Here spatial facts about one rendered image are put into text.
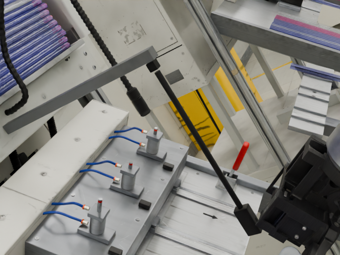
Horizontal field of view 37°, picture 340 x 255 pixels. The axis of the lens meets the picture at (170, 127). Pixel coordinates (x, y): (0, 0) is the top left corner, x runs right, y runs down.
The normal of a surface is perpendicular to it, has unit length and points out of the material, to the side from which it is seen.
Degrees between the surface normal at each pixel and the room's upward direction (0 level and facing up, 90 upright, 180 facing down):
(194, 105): 90
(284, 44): 90
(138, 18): 90
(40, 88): 90
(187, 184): 43
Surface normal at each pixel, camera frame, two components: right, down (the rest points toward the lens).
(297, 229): -0.33, 0.48
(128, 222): 0.16, -0.82
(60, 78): 0.79, -0.33
